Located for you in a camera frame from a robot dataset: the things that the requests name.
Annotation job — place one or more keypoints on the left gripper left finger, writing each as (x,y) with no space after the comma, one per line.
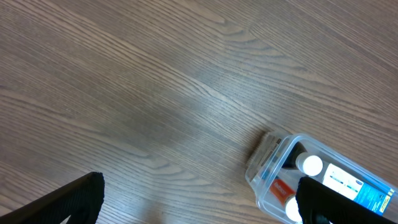
(79,201)

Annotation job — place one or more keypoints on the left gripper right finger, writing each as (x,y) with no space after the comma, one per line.
(318,204)

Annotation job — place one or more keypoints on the white box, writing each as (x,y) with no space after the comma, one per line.
(342,182)

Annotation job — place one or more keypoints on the orange bottle white cap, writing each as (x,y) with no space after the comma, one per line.
(287,198)

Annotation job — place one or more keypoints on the dark bottle white cap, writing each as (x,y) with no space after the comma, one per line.
(299,158)

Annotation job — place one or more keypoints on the blue box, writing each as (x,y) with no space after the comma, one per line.
(375,198)

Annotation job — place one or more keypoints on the clear plastic container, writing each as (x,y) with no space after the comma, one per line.
(266,163)

